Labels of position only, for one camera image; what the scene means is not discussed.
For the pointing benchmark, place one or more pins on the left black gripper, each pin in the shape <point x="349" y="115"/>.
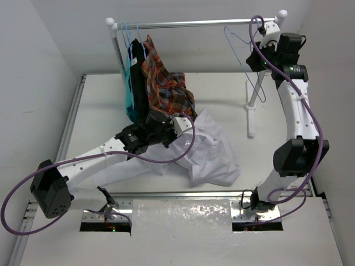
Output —
<point x="155" y="119"/>

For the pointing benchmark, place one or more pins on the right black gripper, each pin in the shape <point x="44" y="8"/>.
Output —
<point x="257" y="55"/>

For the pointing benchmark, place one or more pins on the blue wire hanger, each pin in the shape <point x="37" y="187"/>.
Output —
<point x="228" y="35"/>

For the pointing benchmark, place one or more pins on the white shirt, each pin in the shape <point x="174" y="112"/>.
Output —
<point x="212" y="159"/>

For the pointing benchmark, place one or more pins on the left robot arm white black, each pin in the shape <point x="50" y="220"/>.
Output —
<point x="54" y="185"/>

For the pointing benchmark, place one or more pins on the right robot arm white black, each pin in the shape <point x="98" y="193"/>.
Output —
<point x="305" y="145"/>

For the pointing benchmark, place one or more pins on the black garment on hanger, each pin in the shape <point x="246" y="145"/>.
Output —
<point x="138" y="83"/>

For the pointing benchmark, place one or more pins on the teal garment on hanger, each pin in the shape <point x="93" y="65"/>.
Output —
<point x="129" y="97"/>

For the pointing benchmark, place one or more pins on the plaid shirt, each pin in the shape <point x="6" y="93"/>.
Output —
<point x="166" y="90"/>

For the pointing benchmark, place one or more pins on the blue hanger with black garment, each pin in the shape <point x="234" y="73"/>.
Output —
<point x="128" y="39"/>

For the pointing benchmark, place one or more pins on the blue hanger with teal garment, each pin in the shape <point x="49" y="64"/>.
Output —
<point x="123" y="35"/>

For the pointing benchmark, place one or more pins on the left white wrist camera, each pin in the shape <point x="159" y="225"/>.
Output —
<point x="181" y="125"/>

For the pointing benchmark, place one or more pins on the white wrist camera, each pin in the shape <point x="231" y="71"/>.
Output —
<point x="181" y="125"/>
<point x="271" y="35"/>

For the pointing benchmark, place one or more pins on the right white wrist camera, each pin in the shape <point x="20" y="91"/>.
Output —
<point x="271" y="35"/>

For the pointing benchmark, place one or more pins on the metal mounting rail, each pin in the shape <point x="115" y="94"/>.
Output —
<point x="242" y="207"/>

